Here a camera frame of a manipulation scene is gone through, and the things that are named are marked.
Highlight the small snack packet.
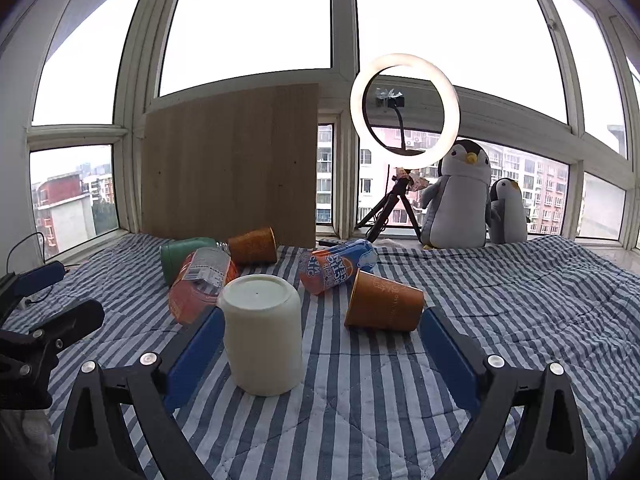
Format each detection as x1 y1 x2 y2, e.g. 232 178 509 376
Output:
394 170 427 192

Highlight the small orange paper cup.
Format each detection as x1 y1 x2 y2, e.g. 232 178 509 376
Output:
227 226 278 266

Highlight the black tripod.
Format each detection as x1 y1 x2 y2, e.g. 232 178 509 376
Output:
355 176 424 244

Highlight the blue striped blanket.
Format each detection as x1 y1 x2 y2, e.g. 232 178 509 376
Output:
0 232 640 480

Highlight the large grey penguin plush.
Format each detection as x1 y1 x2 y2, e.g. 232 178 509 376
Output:
419 139 501 251

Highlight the white window frame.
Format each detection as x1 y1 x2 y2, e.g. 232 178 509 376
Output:
0 0 640 256

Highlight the orange drink plastic bottle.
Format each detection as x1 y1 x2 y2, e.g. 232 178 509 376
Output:
168 242 241 325

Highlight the white cup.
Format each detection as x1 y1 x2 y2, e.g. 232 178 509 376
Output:
216 274 306 397

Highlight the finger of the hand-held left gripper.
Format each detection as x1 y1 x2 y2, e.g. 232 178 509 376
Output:
27 298 106 361
0 261 68 322

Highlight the blue and orange can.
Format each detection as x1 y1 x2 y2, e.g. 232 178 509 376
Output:
298 238 379 295

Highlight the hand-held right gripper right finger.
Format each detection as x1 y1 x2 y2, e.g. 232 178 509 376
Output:
419 305 588 480

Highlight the black gooseneck phone holder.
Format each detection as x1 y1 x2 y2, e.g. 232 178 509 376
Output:
375 87 417 152

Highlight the white ring light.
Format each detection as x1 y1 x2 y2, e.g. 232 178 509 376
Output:
350 53 460 169

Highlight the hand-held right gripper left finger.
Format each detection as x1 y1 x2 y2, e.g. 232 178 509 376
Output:
54 305 227 480

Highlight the small grey penguin plush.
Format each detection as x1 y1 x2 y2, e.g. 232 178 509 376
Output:
488 178 532 246

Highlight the large orange paper cup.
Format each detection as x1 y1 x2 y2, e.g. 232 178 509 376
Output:
344 269 426 333

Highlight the black cable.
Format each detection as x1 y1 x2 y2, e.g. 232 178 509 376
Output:
6 232 62 273

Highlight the wooden board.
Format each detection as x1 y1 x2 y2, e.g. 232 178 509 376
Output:
140 82 320 249

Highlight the green cup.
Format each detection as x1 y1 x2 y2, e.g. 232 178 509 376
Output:
159 237 221 287

